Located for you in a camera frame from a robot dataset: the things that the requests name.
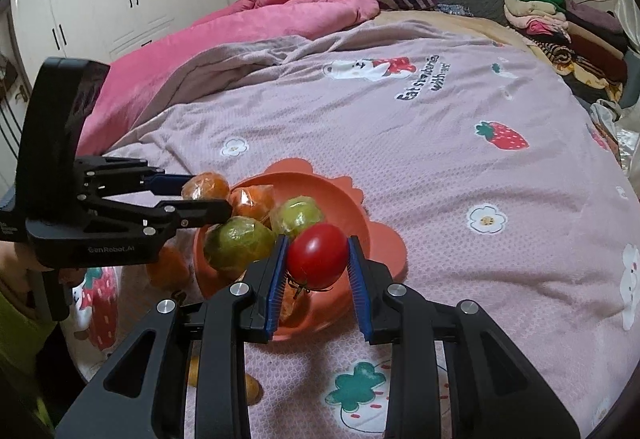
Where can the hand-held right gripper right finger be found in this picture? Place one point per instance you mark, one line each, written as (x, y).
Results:
(357, 289)

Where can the beige bed sheet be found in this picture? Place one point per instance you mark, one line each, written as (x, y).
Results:
(450, 26)

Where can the pink blanket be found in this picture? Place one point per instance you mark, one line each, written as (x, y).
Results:
(200, 39)

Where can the stack of folded clothes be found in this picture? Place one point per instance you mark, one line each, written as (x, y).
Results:
(565, 39)

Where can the person's green garment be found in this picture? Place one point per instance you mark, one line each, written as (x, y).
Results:
(15, 334)

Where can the purple strawberry print quilt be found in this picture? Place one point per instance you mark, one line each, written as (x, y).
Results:
(450, 159)

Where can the person's left hand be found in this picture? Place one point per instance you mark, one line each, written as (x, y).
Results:
(71, 277)

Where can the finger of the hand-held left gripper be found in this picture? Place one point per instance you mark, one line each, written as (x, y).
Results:
(170, 183)
(190, 214)

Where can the orange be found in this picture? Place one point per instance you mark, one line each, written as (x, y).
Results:
(205, 185)
(170, 269)
(252, 203)

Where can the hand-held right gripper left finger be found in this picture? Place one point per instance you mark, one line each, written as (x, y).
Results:
(277, 284)

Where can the red tomato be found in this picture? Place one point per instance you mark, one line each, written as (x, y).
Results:
(317, 261)

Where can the brown longan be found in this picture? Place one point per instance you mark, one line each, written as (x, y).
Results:
(193, 370)
(253, 390)

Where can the orange plastic plate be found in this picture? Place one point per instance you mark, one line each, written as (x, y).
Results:
(360, 219)

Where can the green citrus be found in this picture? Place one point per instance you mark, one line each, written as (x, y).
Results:
(297, 214)
(237, 244)

